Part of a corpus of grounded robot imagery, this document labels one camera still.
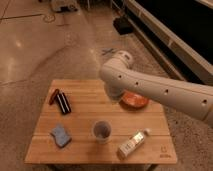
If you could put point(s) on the long white bench frame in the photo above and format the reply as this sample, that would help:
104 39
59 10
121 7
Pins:
178 33

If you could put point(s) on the blue sponge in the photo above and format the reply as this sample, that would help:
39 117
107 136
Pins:
61 137

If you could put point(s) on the white machine on floor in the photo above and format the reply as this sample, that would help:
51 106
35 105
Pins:
63 5

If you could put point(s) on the black bag on floor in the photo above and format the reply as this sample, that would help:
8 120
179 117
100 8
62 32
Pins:
122 25

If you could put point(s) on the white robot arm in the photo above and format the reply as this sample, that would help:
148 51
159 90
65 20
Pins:
196 100

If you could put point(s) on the clear plastic bottle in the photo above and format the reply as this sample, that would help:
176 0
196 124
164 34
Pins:
130 145

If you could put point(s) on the orange ceramic bowl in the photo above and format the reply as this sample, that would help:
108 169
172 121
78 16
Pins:
134 100

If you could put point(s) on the wooden slatted table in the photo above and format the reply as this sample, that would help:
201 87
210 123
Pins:
90 104

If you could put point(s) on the red brown small block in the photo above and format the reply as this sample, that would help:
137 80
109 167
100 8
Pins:
52 97

